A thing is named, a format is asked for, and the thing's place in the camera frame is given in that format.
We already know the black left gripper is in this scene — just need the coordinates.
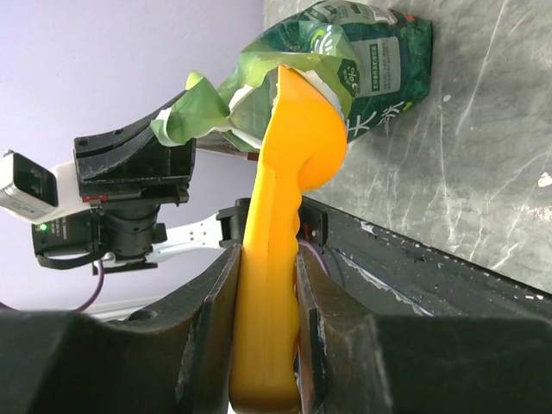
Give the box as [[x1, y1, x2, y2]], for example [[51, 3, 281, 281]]
[[73, 91, 196, 206]]

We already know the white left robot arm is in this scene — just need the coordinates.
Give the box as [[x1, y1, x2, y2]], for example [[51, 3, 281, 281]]
[[31, 112, 250, 273]]

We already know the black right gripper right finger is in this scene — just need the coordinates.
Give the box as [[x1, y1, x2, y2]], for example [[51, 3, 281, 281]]
[[297, 251, 551, 413]]

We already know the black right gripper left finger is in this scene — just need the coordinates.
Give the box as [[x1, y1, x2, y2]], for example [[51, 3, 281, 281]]
[[1, 245, 241, 413]]

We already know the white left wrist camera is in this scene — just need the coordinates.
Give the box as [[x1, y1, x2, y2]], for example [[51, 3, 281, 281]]
[[0, 148, 94, 224]]

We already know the yellow plastic litter scoop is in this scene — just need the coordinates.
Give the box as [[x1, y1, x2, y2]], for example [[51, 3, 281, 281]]
[[229, 66, 347, 413]]

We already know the green cat litter bag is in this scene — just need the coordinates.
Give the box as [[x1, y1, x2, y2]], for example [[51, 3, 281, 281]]
[[150, 1, 434, 152]]

